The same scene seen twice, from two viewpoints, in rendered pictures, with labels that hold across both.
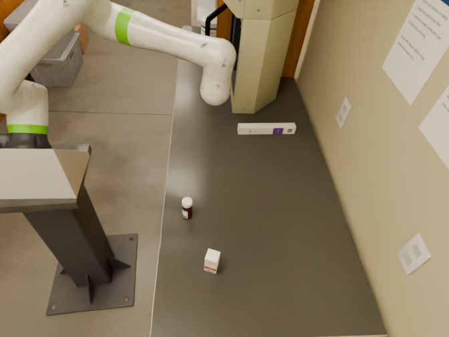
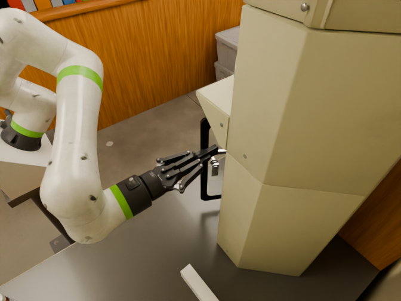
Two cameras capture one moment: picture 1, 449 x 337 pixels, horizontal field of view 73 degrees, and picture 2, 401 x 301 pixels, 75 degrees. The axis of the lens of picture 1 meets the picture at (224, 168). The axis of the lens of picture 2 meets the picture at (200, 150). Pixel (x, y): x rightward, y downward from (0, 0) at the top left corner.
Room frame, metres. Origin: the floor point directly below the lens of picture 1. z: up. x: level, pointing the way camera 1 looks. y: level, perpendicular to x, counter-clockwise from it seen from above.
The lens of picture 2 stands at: (1.02, -0.32, 1.84)
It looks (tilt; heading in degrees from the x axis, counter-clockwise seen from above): 47 degrees down; 61
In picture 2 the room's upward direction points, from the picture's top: straight up
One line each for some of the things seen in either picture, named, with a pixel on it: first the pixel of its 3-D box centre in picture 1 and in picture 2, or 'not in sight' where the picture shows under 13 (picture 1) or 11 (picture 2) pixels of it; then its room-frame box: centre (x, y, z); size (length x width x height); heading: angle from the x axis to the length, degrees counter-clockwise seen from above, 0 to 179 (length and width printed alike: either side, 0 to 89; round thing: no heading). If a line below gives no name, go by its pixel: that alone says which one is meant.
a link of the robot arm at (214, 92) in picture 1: (215, 85); (95, 214); (0.96, 0.07, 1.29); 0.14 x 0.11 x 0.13; 7
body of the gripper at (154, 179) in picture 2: not in sight; (160, 180); (1.13, 0.09, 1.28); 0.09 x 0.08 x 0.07; 7
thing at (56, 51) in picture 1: (45, 27); (246, 48); (2.85, 1.89, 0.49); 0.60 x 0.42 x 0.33; 7
